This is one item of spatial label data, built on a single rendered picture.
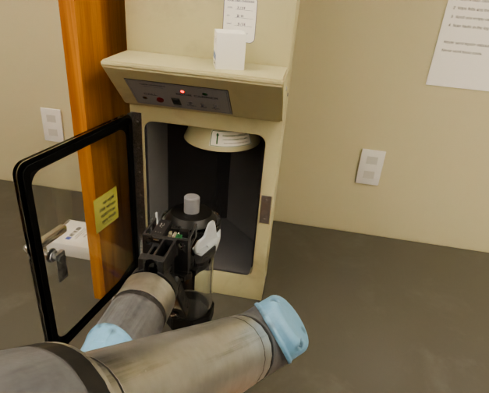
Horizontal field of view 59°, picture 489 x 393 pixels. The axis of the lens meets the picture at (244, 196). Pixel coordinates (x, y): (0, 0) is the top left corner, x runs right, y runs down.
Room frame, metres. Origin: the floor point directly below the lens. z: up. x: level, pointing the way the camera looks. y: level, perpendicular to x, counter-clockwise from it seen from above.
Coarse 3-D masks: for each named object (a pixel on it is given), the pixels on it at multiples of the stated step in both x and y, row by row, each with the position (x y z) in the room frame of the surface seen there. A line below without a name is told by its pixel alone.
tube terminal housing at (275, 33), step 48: (144, 0) 0.86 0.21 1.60; (192, 0) 0.85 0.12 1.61; (288, 0) 0.83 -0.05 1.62; (144, 48) 0.87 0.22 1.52; (192, 48) 0.85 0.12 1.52; (288, 48) 0.83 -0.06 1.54; (288, 96) 0.93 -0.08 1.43; (144, 144) 0.87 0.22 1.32; (144, 192) 0.87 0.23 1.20; (240, 288) 0.84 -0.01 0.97
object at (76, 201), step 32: (96, 128) 0.74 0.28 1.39; (64, 160) 0.66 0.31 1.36; (96, 160) 0.73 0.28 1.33; (64, 192) 0.65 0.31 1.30; (96, 192) 0.72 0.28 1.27; (128, 192) 0.82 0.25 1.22; (64, 224) 0.64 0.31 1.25; (96, 224) 0.72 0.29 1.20; (128, 224) 0.82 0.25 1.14; (96, 256) 0.71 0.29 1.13; (128, 256) 0.81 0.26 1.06; (64, 288) 0.62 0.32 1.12; (96, 288) 0.70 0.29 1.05; (64, 320) 0.60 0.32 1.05
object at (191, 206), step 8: (184, 200) 0.66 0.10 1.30; (192, 200) 0.66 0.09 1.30; (176, 208) 0.67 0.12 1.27; (184, 208) 0.66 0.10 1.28; (192, 208) 0.66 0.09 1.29; (200, 208) 0.68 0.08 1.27; (208, 208) 0.69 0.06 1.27; (168, 216) 0.65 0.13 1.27; (176, 216) 0.65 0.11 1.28; (184, 216) 0.65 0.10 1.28; (192, 216) 0.65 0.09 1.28; (200, 216) 0.65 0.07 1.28; (208, 216) 0.66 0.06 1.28; (176, 224) 0.63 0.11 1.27; (184, 224) 0.63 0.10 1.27; (192, 224) 0.63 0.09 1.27; (200, 224) 0.63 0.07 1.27
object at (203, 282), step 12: (216, 216) 0.68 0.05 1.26; (204, 228) 0.63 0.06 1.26; (192, 276) 0.62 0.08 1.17; (204, 276) 0.63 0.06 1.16; (192, 288) 0.62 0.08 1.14; (204, 288) 0.63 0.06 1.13; (192, 300) 0.62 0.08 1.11; (204, 300) 0.63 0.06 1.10; (192, 312) 0.62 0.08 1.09; (204, 312) 0.63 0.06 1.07
